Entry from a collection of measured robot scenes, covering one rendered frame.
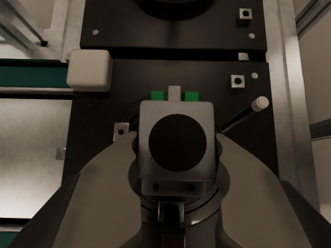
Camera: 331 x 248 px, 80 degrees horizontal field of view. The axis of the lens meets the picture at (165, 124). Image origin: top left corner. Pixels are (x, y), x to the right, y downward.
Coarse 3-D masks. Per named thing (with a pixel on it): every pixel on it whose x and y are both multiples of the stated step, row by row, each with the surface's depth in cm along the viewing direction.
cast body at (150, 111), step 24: (168, 96) 16; (144, 120) 11; (168, 120) 10; (192, 120) 10; (144, 144) 11; (168, 144) 10; (192, 144) 10; (144, 168) 11; (168, 168) 10; (192, 168) 11; (144, 192) 13; (168, 192) 13; (192, 192) 13
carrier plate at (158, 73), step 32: (128, 64) 25; (160, 64) 25; (192, 64) 25; (224, 64) 25; (256, 64) 25; (96, 96) 24; (128, 96) 24; (224, 96) 24; (256, 96) 24; (96, 128) 23; (256, 128) 23; (64, 160) 22
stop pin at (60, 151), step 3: (57, 150) 23; (60, 150) 23; (63, 150) 23; (57, 153) 23; (60, 153) 23; (63, 153) 23; (57, 156) 23; (60, 156) 23; (63, 156) 23; (57, 159) 23; (60, 159) 23; (63, 159) 23
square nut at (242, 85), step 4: (232, 76) 23; (236, 76) 23; (240, 76) 23; (232, 80) 23; (236, 80) 24; (240, 80) 23; (232, 84) 23; (236, 84) 23; (240, 84) 23; (244, 84) 23; (232, 88) 23; (236, 88) 23; (240, 88) 23
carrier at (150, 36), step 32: (96, 0) 27; (128, 0) 27; (160, 0) 24; (192, 0) 24; (224, 0) 27; (256, 0) 27; (96, 32) 25; (128, 32) 26; (160, 32) 26; (192, 32) 26; (224, 32) 26; (256, 32) 26
